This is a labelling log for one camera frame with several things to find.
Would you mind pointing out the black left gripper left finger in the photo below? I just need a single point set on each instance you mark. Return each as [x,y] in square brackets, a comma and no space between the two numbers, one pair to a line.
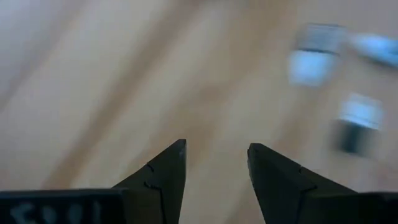
[161,180]

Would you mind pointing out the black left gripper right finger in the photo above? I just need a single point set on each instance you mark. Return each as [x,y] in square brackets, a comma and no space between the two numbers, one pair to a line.
[286,186]

